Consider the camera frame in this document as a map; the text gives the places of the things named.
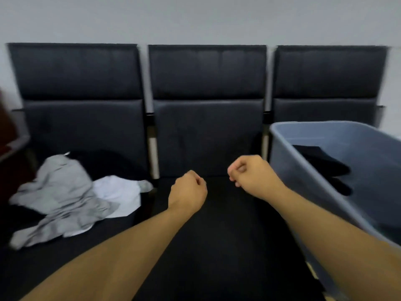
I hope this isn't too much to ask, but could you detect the grey t-shirt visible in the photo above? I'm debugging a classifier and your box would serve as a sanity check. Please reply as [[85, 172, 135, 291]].
[[8, 154, 120, 250]]

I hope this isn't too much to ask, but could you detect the person's right forearm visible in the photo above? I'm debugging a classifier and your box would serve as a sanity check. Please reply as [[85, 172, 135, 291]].
[[269, 186, 401, 301]]

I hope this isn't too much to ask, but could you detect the black leather bench chair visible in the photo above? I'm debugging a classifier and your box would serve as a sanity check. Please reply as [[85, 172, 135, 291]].
[[269, 45, 389, 130], [0, 43, 156, 301], [135, 44, 326, 301]]

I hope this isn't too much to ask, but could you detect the person's left hand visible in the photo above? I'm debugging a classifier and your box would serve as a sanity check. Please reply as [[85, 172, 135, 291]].
[[168, 170, 208, 217]]

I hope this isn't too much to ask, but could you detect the person's right hand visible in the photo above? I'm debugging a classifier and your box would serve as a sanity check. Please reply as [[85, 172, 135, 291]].
[[227, 155, 287, 203]]

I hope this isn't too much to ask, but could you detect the brown wooden cabinet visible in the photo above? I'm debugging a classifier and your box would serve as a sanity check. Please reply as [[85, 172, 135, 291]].
[[0, 87, 32, 201]]

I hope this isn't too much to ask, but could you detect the black garment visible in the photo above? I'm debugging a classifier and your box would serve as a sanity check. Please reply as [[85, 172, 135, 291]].
[[0, 149, 150, 245], [293, 145, 351, 179], [327, 176, 354, 197]]

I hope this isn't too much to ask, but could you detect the person's left forearm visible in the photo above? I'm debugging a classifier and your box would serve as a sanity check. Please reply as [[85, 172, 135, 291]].
[[20, 207, 196, 301]]

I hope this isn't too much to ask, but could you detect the blue-grey plastic bin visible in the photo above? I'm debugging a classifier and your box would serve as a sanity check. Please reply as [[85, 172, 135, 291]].
[[269, 121, 401, 301]]

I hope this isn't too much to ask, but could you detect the grey tank top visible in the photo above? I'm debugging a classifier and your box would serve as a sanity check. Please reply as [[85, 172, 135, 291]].
[[64, 175, 154, 239]]

